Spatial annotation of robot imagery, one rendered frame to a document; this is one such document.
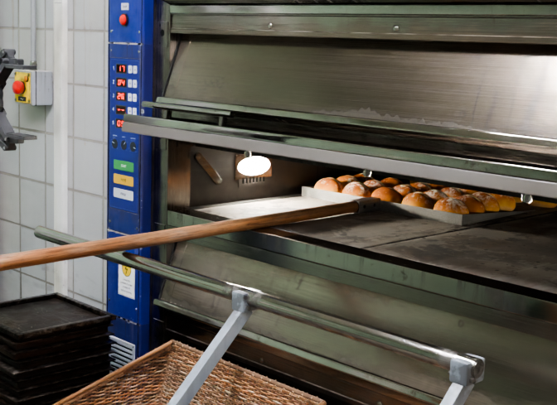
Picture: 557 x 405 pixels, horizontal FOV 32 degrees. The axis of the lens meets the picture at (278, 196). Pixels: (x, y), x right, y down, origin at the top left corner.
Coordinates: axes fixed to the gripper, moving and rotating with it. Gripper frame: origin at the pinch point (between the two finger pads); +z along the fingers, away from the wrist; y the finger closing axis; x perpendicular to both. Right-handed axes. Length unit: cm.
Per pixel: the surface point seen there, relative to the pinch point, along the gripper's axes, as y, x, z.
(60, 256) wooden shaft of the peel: 29.5, -2.4, 7.8
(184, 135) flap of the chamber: 8.3, -40.3, -1.2
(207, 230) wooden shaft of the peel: 29, -41, 7
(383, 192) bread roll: 26, -104, 5
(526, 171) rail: 6, -40, 86
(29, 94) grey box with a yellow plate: 4, -49, -82
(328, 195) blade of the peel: 29, -102, -12
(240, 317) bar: 36, -16, 45
